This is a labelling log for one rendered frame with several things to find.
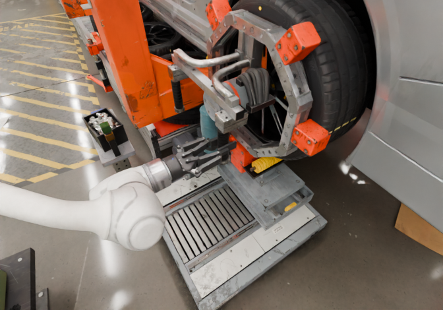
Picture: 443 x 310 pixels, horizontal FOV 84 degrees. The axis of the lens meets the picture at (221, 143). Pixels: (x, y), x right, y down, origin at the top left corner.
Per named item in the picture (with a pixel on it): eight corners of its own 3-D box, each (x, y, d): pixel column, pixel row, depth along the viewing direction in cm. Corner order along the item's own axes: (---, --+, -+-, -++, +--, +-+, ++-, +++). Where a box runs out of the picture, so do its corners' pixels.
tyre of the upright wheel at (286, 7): (253, -20, 112) (254, 107, 153) (208, -12, 103) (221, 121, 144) (408, -12, 66) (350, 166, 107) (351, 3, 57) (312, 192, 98)
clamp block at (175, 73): (195, 76, 97) (194, 63, 94) (174, 82, 94) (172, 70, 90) (188, 70, 100) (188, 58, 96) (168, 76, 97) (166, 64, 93)
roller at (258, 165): (300, 152, 126) (302, 144, 121) (254, 178, 114) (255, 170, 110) (291, 145, 129) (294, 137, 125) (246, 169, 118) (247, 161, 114)
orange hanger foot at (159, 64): (240, 90, 157) (244, 35, 133) (164, 120, 137) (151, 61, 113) (225, 79, 167) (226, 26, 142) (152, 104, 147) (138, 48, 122)
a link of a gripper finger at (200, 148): (184, 165, 77) (182, 163, 78) (211, 147, 83) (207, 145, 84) (183, 157, 74) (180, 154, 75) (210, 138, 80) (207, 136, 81)
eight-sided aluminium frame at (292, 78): (289, 175, 103) (331, 49, 64) (277, 183, 101) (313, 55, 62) (219, 108, 135) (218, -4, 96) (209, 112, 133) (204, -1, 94)
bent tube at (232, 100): (282, 88, 77) (288, 55, 70) (231, 109, 70) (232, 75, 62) (248, 64, 88) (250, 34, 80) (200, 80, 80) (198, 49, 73)
